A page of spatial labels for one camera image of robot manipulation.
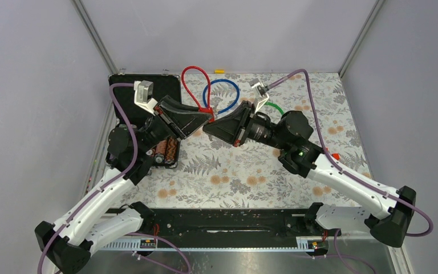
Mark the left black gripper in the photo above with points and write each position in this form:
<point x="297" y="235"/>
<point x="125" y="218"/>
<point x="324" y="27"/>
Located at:
<point x="169" y="121"/>

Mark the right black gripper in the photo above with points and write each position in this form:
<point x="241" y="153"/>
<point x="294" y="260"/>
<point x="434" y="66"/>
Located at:
<point x="235" y="126"/>

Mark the green cable lock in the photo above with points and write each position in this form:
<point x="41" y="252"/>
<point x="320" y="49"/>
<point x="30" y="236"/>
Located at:
<point x="278" y="108"/>

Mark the blue cable lock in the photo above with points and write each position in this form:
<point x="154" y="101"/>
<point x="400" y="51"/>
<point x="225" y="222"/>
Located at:
<point x="232" y="104"/>

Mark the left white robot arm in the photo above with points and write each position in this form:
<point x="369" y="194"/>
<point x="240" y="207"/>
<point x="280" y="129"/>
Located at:
<point x="69" y="242"/>

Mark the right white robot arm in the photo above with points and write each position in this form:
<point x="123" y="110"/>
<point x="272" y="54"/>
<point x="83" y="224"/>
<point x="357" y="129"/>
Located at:
<point x="384" y="212"/>

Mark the floral table mat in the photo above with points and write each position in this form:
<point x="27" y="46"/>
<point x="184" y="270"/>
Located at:
<point x="212" y="174"/>

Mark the black poker chip case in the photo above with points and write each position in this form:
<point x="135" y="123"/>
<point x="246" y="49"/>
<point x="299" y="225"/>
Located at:
<point x="163" y="85"/>

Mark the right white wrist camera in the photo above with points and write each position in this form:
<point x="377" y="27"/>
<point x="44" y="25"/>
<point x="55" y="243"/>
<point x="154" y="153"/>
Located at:
<point x="260" y="93"/>

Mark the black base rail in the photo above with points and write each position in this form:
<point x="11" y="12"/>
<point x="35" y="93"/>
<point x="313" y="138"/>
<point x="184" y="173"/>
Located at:
<point x="234" y="228"/>

